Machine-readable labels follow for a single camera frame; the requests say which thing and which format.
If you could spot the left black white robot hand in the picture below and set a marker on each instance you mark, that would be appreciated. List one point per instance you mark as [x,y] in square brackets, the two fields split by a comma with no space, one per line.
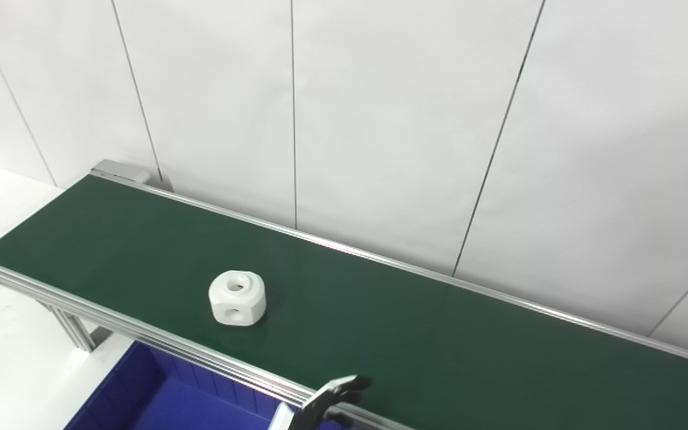
[326,400]

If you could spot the white cube part with holes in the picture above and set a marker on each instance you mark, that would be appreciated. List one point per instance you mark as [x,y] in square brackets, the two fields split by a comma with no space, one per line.
[237,301]

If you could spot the green conveyor belt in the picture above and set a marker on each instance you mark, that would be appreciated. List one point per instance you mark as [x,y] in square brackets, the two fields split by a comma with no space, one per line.
[380,322]
[141,334]

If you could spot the blue bin with white part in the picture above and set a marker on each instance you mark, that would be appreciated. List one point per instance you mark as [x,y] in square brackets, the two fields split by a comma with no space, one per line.
[171,400]

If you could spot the aluminium conveyor support leg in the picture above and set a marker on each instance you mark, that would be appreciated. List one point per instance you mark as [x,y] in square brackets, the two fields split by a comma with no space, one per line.
[75,331]

